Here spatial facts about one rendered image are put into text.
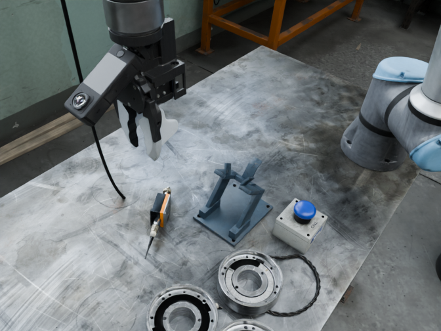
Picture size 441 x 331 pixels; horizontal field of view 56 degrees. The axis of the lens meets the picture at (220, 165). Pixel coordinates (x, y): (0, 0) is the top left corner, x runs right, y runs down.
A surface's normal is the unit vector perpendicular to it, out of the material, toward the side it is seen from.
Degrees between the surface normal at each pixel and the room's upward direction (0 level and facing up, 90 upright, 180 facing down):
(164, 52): 87
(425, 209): 0
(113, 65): 34
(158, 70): 4
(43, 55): 90
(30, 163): 0
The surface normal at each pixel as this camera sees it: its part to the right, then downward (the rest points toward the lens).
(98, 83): -0.31, -0.36
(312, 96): 0.09, -0.73
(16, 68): 0.79, 0.47
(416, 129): -0.88, 0.38
